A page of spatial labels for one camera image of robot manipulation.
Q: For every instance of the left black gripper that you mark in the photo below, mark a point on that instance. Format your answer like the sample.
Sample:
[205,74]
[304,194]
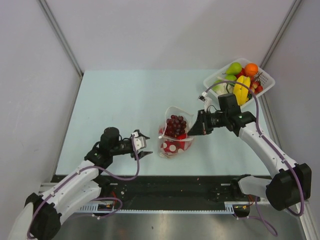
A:
[139,155]

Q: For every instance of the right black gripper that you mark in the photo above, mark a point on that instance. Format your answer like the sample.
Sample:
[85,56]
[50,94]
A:
[200,128]

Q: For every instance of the red bell pepper toy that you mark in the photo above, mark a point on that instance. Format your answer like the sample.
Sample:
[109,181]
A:
[181,136]

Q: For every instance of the dark purple grape bunch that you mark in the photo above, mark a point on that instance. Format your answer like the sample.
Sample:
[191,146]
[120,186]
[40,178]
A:
[175,126]

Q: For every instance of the clear zip top bag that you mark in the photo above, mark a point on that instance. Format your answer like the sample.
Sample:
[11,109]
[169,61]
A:
[162,137]

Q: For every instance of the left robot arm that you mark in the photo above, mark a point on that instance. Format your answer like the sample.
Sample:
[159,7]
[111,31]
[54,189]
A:
[52,207]

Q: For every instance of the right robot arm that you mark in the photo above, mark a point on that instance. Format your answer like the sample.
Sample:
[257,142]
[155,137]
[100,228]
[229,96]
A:
[290,182]

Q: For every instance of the white plastic food basket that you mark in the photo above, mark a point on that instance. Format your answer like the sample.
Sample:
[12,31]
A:
[265,79]

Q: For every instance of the white cauliflower toy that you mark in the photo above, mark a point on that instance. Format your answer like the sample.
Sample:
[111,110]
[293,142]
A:
[223,88]

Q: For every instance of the yellow banana bunch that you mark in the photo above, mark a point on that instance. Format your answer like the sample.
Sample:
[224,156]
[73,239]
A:
[241,89]

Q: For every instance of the green apple toy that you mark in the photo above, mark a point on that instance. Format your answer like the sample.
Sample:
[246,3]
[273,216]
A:
[230,77]

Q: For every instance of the green pear toy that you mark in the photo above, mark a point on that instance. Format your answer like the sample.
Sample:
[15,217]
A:
[234,69]

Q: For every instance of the small red cherry cluster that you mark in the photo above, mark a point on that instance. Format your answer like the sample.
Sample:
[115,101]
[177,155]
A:
[256,87]

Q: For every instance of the orange tangerine toy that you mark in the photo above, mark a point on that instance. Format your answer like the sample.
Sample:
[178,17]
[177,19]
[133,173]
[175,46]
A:
[251,69]

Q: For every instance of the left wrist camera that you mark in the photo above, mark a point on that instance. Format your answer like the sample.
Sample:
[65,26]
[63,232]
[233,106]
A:
[139,141]

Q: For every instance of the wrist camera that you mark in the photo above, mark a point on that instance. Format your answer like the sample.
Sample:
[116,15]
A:
[139,141]
[207,101]

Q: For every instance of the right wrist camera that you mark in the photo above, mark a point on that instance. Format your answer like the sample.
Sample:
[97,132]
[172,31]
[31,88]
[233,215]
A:
[207,101]

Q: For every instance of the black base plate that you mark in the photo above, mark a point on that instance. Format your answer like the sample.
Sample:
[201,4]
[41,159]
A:
[174,193]

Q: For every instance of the white slotted cable duct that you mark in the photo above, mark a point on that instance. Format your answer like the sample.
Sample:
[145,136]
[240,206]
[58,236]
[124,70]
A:
[96,208]

